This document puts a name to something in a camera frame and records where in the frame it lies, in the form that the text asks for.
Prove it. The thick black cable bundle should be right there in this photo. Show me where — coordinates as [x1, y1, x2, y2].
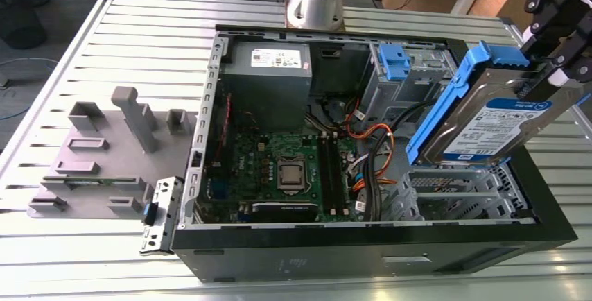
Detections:
[362, 101, 430, 221]

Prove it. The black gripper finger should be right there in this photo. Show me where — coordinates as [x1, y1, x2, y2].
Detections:
[517, 0, 592, 63]
[526, 37, 592, 98]

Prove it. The black RAM slot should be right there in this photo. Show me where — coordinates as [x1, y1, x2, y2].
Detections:
[317, 132, 337, 214]
[327, 132, 349, 214]

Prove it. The black bin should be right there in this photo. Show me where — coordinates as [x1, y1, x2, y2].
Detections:
[0, 2, 46, 51]

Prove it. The green RAM stick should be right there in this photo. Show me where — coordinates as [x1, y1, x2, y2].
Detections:
[66, 175, 118, 187]

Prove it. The green motherboard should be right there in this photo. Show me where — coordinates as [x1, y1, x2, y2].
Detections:
[202, 130, 366, 224]

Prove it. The orange red wire bundle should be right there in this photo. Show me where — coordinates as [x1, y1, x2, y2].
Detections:
[345, 99, 398, 194]

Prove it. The thin red wire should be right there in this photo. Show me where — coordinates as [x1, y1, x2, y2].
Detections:
[214, 92, 231, 169]

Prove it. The metal card retention bracket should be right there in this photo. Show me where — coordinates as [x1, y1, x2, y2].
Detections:
[137, 175, 185, 255]

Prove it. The CPU socket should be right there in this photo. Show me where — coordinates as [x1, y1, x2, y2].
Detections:
[273, 156, 314, 197]

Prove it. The grey power supply unit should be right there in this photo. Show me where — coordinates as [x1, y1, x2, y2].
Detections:
[219, 41, 311, 132]

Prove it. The grey parts rack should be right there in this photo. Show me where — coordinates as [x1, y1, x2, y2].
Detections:
[26, 85, 199, 219]

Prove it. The silver CPU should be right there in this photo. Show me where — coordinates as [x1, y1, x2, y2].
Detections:
[278, 164, 306, 188]

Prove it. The black open PC case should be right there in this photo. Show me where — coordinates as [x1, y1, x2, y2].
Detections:
[169, 23, 578, 284]

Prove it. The blue plastic drive latch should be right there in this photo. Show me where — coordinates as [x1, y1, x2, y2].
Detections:
[377, 43, 411, 82]

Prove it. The hard disk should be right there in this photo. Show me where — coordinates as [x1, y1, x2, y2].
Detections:
[405, 40, 562, 171]

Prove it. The metal optical drive cage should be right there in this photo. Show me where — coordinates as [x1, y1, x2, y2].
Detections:
[359, 39, 466, 139]

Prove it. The metal disk bay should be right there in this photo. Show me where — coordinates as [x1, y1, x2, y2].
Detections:
[397, 167, 527, 222]

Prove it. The black graphics card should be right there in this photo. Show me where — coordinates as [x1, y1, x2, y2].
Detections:
[239, 200, 319, 224]

